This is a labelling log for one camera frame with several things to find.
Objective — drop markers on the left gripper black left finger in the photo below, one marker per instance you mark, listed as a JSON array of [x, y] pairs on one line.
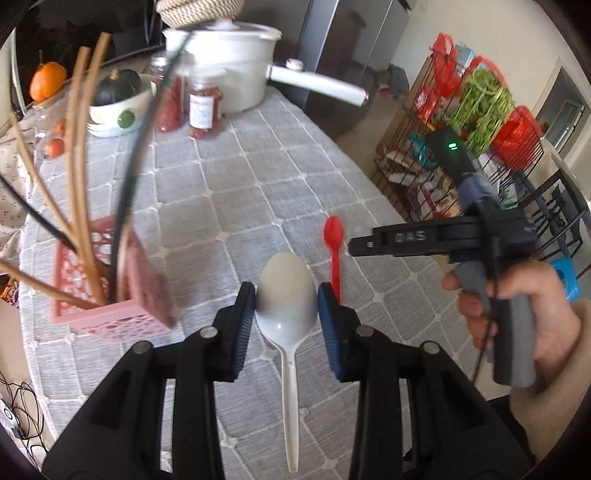
[[153, 416]]

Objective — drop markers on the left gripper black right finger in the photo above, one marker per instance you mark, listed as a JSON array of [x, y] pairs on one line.
[[418, 415]]

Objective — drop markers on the pink plastic basket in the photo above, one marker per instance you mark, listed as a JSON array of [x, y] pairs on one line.
[[141, 307]]

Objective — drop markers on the white plastic spoon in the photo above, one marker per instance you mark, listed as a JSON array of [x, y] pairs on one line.
[[286, 311]]

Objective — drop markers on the wooden chopstick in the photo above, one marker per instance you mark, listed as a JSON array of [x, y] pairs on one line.
[[66, 228], [87, 161]]

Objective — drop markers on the disposable chopsticks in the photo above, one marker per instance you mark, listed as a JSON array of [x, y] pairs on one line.
[[80, 93]]

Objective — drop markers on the black chopstick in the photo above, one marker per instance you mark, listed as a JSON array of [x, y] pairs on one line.
[[127, 191]]

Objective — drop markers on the person's right hand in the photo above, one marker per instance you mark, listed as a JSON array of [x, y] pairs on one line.
[[558, 327]]

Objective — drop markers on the black chair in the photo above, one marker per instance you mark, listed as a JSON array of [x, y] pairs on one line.
[[552, 197]]

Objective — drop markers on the blue plastic stool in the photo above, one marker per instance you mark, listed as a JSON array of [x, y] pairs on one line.
[[564, 268]]

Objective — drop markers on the green vegetable bunch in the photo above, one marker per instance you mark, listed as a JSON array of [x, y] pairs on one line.
[[485, 105]]

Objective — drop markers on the red plastic spoon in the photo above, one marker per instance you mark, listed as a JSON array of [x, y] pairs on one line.
[[334, 236]]

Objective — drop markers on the grey refrigerator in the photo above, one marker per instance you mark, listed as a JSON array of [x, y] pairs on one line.
[[353, 41]]

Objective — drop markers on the grey checked tablecloth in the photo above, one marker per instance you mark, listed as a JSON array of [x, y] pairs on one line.
[[210, 214]]

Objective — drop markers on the floral cloth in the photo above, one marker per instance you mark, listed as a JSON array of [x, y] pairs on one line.
[[16, 224]]

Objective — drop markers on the short jar of red berries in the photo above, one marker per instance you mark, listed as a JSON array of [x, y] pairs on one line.
[[204, 101]]

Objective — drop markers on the green lime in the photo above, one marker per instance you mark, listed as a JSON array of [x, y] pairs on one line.
[[126, 119]]

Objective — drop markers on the glass jar with tangerines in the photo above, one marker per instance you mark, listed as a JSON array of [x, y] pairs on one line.
[[48, 115]]

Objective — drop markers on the tall jar of red berries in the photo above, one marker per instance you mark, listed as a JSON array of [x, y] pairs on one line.
[[171, 115]]

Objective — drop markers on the dark green pumpkin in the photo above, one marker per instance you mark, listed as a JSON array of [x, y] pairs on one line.
[[118, 85]]

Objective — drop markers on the large orange fruit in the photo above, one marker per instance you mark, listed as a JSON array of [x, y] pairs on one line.
[[47, 80]]

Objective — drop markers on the woven rattan basket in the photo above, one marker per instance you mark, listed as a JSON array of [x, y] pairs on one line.
[[186, 13]]

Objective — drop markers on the black microwave oven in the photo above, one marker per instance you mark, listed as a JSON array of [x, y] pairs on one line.
[[53, 31]]

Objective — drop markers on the black wire rack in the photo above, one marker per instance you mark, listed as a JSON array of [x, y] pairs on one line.
[[407, 173]]

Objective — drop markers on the white pot with handle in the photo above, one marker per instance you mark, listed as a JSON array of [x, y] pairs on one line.
[[245, 52]]

